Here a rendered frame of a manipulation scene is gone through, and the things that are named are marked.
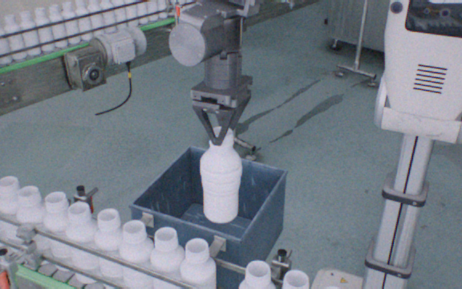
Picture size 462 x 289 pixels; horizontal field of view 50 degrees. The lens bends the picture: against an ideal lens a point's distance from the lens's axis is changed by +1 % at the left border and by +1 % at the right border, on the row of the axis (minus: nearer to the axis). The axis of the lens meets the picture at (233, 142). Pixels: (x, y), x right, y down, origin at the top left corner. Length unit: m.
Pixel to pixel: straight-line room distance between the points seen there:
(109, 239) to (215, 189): 0.22
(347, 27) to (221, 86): 4.03
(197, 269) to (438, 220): 2.16
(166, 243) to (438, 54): 0.69
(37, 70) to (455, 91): 1.54
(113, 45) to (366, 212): 1.59
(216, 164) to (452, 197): 2.39
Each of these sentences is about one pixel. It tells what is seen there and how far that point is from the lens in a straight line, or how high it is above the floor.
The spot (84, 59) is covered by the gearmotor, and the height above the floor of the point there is 0.98.
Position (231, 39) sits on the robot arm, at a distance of 0.72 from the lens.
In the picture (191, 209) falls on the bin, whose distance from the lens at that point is 1.58.
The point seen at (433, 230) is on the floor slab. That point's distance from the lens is 2.80.
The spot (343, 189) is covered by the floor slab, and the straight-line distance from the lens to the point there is 2.94.
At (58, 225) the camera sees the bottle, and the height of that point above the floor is 1.12.
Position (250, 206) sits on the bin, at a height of 0.79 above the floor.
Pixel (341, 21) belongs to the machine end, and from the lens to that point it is 4.76.
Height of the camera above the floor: 1.73
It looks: 32 degrees down
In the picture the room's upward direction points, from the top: straight up
